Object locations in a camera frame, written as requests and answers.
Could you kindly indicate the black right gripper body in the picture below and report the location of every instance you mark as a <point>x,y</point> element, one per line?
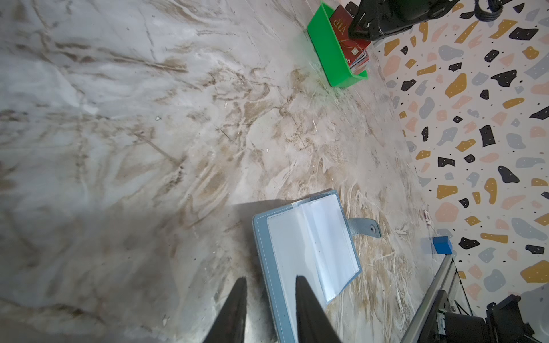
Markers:
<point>379,19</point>

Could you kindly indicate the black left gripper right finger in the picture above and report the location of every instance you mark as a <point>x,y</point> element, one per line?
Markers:
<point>312,322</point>

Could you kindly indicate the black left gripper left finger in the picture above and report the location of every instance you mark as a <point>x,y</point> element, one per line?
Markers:
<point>229,325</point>

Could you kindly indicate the green plastic card tray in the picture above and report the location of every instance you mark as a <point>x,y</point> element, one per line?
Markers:
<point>328,49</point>

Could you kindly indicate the blue card holder wallet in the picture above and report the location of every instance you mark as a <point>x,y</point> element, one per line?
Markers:
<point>312,238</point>

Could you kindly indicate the stack of cards in tray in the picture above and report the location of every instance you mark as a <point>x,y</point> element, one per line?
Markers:
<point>354,50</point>

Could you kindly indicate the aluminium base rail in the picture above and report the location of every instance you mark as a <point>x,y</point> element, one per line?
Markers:
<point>429,300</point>

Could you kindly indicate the blue block on rail end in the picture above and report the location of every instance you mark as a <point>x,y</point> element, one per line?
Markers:
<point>442,245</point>

